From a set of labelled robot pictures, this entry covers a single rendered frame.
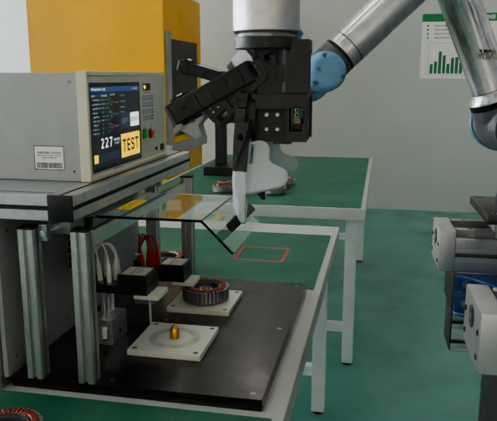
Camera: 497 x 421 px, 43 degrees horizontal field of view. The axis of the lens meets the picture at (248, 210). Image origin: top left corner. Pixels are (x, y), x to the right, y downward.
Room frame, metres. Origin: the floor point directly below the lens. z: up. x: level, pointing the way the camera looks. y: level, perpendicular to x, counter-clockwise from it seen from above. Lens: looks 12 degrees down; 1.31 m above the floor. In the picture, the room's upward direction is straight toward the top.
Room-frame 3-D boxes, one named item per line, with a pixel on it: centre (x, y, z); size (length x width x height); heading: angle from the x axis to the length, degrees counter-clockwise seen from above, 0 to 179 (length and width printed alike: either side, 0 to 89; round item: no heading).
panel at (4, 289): (1.40, 0.38, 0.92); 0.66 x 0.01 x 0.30; 168
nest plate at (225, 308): (1.47, 0.10, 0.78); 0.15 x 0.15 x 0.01; 78
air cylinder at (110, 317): (1.26, 0.29, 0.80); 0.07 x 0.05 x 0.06; 168
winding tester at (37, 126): (1.43, 0.44, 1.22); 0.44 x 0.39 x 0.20; 168
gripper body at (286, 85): (0.74, -0.03, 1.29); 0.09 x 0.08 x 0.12; 80
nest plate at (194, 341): (1.23, 0.15, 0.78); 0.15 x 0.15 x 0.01; 78
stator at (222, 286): (1.47, 0.10, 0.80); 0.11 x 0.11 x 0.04
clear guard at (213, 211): (1.22, 0.16, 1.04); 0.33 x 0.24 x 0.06; 78
